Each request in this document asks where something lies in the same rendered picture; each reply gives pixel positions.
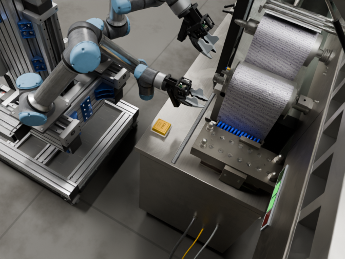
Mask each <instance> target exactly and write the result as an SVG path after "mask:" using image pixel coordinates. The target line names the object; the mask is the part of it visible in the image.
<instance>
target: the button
mask: <svg viewBox="0 0 345 259"><path fill-rule="evenodd" d="M170 126H171V123H169V122H166V121H164V120H162V119H160V118H159V119H158V120H157V121H156V123H155V124H154V126H153V127H152V130H153V131H155V132H157V133H159V134H161V135H163V136H165V134H166V133H167V131H168V130H169V128H170Z"/></svg>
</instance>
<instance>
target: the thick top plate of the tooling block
mask: <svg viewBox="0 0 345 259"><path fill-rule="evenodd" d="M208 123H209V122H206V123H205V124H204V126H203V128H202V130H201V132H200V133H199V135H198V137H197V139H196V140H195V142H194V144H193V145H192V147H191V151H190V154H192V155H194V156H196V157H198V158H200V159H202V160H204V161H206V162H208V163H210V164H212V165H214V166H216V167H218V168H220V169H222V170H223V169H224V167H225V165H227V166H229V167H231V168H233V169H235V170H237V171H239V172H241V173H243V174H245V175H247V177H246V180H245V181H247V182H249V183H251V184H253V185H255V186H257V187H259V188H261V189H263V190H265V191H267V192H269V193H271V194H273V191H274V188H275V186H276V183H277V180H278V177H279V174H280V172H281V171H282V168H283V166H284V163H285V160H286V158H284V159H283V162H282V163H281V164H276V163H275V162H274V158H275V157H276V156H278V155H277V154H275V153H273V152H271V151H269V150H266V149H264V148H262V147H260V149H259V150H257V149H255V148H253V147H251V146H249V145H246V144H244V143H242V142H240V141H239V140H240V137H239V136H236V135H234V134H232V133H230V132H228V131H226V130H224V129H222V128H219V127H217V126H214V130H213V131H212V132H208V131H207V130H206V126H207V124H208ZM203 138H206V139H207V147H206V148H204V149H203V148H201V147H200V146H199V143H200V141H201V140H202V139H203ZM272 172H277V174H278V176H277V179H276V181H274V182H271V181H269V180H268V178H267V176H268V175H269V174H270V173H272Z"/></svg>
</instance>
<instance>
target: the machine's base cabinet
mask: <svg viewBox="0 0 345 259"><path fill-rule="evenodd" d="M139 208H140V209H142V210H144V211H146V212H148V213H149V214H151V215H153V216H155V217H157V218H159V219H160V220H162V221H164V222H166V223H168V224H170V225H171V226H173V227H175V228H177V229H179V230H181V231H182V232H185V230H186V229H187V227H188V226H189V224H190V222H191V221H192V219H193V218H192V217H193V215H195V216H197V220H195V222H194V224H193V225H192V227H191V228H190V230H189V232H188V233H187V234H188V235H190V236H192V237H193V238H195V239H196V238H197V237H198V235H199V233H200V232H201V230H202V226H205V230H203V231H202V233H201V235H200V236H199V238H198V240H199V241H201V242H202V243H204V244H206V242H207V241H208V239H209V238H210V236H211V235H212V233H213V232H214V230H215V228H216V224H220V227H219V228H218V229H217V231H216V233H215V234H214V236H213V237H212V239H211V240H210V242H209V243H208V244H207V245H208V246H210V247H212V248H214V249H215V250H217V251H219V252H221V253H223V252H224V251H225V250H226V249H227V248H228V247H229V246H230V245H231V244H233V243H234V242H235V241H236V240H237V239H238V238H239V237H240V236H241V235H242V234H243V233H244V232H245V231H246V230H247V229H248V228H249V227H250V226H251V225H252V224H253V223H254V222H255V221H256V220H257V219H258V218H259V217H260V216H261V215H260V214H258V213H256V212H254V211H252V210H250V209H248V208H246V207H244V206H242V205H240V204H238V203H236V202H234V201H232V200H230V199H229V198H227V197H225V196H223V195H221V194H219V193H217V192H215V191H213V190H211V189H209V188H207V187H205V186H203V185H201V184H199V183H197V182H195V181H193V180H191V179H189V178H187V177H185V176H183V175H181V174H179V173H177V172H175V171H174V170H172V169H170V168H168V167H166V166H164V165H162V164H160V163H158V162H156V161H154V160H152V159H150V158H148V157H146V156H144V155H142V154H140V193H139Z"/></svg>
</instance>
